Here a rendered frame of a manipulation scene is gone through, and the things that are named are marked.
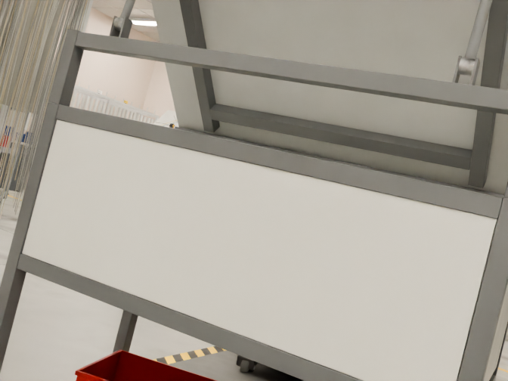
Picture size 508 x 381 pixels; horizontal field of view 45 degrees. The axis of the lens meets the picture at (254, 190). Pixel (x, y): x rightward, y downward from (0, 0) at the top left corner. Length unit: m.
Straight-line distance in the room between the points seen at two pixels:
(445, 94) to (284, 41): 0.67
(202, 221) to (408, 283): 0.47
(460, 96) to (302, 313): 0.53
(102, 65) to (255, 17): 10.25
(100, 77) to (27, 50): 9.86
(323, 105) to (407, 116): 0.25
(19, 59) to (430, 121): 1.27
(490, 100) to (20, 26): 1.44
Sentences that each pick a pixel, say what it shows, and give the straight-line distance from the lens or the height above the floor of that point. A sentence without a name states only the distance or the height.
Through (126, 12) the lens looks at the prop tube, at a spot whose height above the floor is 1.07.
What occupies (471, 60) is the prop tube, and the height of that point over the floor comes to 1.04.
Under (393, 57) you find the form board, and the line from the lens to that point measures 1.67.
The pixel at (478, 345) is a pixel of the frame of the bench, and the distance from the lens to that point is 1.20.
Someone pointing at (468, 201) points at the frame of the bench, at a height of 0.78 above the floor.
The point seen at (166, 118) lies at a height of 1.51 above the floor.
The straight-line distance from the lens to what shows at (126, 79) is 12.38.
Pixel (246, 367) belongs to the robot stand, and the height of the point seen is 0.03.
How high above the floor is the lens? 0.69
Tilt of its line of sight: 1 degrees up
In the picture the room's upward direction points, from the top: 14 degrees clockwise
